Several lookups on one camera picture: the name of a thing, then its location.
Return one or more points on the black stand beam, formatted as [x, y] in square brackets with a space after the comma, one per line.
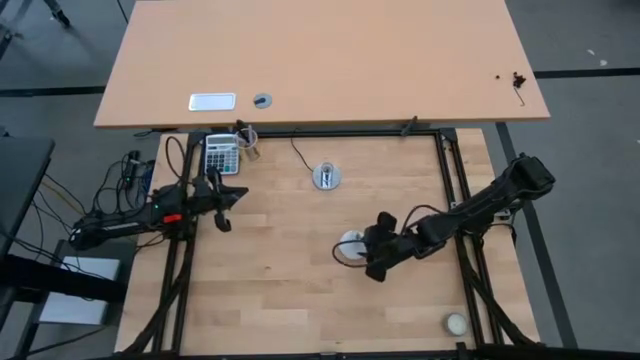
[60, 279]

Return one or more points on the white lightbulb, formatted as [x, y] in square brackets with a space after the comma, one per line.
[351, 244]

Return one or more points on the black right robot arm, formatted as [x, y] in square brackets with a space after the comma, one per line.
[480, 202]

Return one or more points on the black aluminium frame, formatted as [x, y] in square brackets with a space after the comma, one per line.
[447, 165]

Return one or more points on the silver mounting bracket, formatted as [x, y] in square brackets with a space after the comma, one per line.
[455, 205]

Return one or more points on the grey desk calculator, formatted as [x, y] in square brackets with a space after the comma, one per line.
[222, 155]

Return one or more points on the small white ball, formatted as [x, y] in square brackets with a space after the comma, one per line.
[455, 324]

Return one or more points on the silver rectangular desk plate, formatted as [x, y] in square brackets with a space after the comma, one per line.
[212, 102]

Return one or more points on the white box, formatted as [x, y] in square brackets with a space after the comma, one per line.
[80, 295]

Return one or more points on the metal lamp socket base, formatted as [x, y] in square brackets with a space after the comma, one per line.
[327, 177]

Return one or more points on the black desk clamp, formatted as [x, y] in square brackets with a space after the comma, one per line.
[408, 126]

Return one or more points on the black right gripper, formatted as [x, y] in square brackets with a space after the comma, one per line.
[392, 246]

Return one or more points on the black hex key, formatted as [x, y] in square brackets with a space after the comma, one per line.
[520, 98]

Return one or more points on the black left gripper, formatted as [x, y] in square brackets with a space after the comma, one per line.
[207, 196]

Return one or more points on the black pen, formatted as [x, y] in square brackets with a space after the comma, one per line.
[243, 131]

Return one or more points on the small black clump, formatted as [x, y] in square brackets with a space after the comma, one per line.
[518, 79]

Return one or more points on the dark side table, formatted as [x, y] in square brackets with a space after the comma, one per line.
[22, 175]

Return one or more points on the beige wooden desk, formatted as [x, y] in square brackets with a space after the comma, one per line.
[325, 50]

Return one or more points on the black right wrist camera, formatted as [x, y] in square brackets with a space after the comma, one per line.
[376, 272]

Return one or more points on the black chair leg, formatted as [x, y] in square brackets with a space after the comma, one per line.
[57, 12]

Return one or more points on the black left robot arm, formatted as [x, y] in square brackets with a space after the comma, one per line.
[120, 226]

